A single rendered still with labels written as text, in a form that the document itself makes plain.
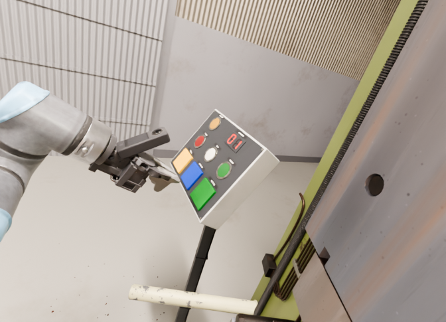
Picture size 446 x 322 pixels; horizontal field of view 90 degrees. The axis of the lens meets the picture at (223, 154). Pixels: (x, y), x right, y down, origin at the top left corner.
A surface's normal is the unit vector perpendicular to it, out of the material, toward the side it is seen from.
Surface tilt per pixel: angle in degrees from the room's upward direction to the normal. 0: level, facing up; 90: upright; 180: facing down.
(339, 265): 90
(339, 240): 90
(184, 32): 90
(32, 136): 94
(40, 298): 0
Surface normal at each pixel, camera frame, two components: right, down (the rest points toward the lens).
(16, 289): 0.26, -0.88
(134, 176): 0.44, 0.47
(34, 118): 0.60, 0.26
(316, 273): -0.96, -0.22
